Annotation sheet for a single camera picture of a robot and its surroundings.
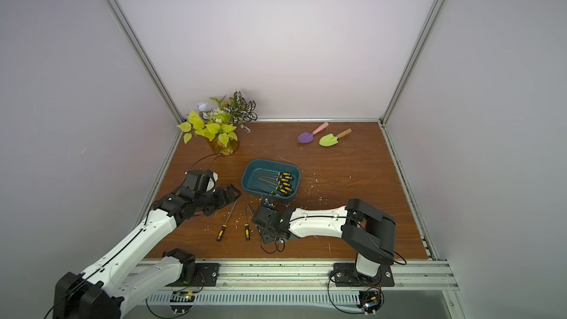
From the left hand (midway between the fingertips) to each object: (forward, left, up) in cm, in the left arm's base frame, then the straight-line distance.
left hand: (236, 196), depth 80 cm
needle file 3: (+14, -18, -10) cm, 25 cm away
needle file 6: (+8, -16, -10) cm, 21 cm away
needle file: (-8, -3, -10) cm, 13 cm away
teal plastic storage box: (+14, -11, -11) cm, 21 cm away
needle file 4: (+11, -17, -10) cm, 23 cm away
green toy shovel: (+38, -41, -12) cm, 57 cm away
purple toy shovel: (+39, -28, -11) cm, 50 cm away
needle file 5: (+10, -16, -10) cm, 22 cm away
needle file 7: (+6, -14, -11) cm, 19 cm away
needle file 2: (-1, -4, -11) cm, 11 cm away
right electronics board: (-30, -47, -12) cm, 57 cm away
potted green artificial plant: (+31, +12, +8) cm, 34 cm away
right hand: (-9, -11, -10) cm, 17 cm away
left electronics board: (-31, +16, -15) cm, 38 cm away
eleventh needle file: (+16, -14, -9) cm, 24 cm away
